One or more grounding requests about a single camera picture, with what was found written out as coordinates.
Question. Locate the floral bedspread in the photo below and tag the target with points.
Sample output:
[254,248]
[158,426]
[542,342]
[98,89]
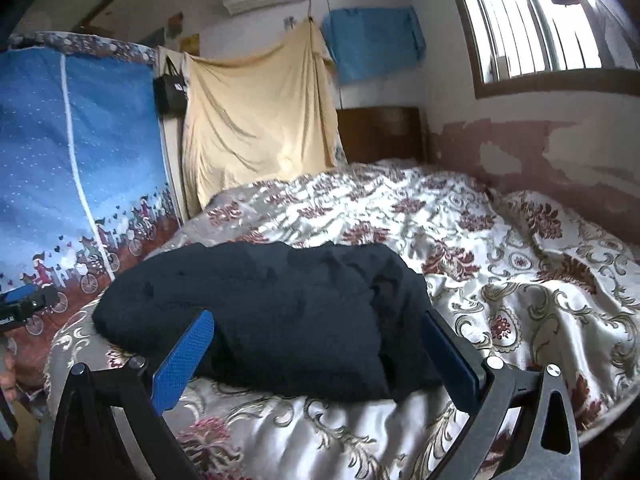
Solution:
[500,260]

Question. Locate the dark padded jacket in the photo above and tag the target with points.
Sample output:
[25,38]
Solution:
[280,310]

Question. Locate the yellow wall sticker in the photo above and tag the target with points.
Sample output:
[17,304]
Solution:
[190,43]

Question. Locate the black hanging bag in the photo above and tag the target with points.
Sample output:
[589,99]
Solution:
[170,92]

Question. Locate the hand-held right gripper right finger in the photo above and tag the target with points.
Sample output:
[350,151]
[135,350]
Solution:
[450,355]

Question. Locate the blue wall cloth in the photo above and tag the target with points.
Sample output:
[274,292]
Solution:
[375,42]

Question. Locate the barred window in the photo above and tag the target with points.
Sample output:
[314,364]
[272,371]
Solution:
[530,25]

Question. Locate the beige hanging sheet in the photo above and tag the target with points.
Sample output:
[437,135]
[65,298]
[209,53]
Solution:
[250,120]

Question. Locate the white air conditioner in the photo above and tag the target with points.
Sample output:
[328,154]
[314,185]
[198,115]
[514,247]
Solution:
[265,0]

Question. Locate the blue printed fabric wardrobe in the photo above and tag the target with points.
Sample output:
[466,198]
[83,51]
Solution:
[75,170]

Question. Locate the wooden headboard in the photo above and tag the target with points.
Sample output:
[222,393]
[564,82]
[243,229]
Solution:
[380,132]

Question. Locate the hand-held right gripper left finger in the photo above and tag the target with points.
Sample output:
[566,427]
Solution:
[182,355]

